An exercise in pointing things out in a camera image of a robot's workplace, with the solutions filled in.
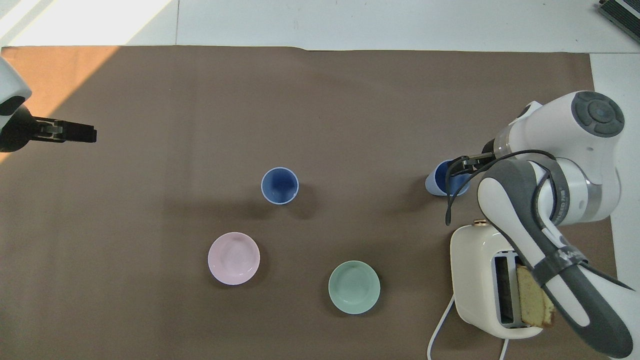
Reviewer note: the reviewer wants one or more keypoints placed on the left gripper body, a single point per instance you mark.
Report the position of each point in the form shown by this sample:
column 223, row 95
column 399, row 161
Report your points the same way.
column 15, row 132

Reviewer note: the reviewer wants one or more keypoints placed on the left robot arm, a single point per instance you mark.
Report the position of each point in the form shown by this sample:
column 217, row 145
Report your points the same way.
column 10, row 80

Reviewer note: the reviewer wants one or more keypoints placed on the green bowl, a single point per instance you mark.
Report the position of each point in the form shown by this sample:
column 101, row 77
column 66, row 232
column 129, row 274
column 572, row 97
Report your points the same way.
column 354, row 287

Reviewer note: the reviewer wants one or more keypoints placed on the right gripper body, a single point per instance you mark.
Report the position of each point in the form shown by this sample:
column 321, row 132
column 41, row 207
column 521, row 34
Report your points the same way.
column 489, row 148

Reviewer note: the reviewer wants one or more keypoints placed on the bread slice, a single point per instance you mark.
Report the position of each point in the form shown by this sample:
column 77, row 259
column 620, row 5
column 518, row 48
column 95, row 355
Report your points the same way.
column 534, row 300

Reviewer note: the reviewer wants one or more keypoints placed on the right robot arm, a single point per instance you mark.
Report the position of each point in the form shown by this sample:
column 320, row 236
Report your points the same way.
column 575, row 150

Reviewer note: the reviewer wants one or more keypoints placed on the pink bowl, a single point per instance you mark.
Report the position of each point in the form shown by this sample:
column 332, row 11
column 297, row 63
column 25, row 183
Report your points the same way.
column 234, row 258

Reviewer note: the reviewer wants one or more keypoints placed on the blue cup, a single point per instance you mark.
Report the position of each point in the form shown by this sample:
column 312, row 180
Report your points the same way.
column 280, row 185
column 436, row 184

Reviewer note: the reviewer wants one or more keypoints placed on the white toaster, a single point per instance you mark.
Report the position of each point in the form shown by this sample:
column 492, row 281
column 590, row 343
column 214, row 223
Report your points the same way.
column 475, row 280

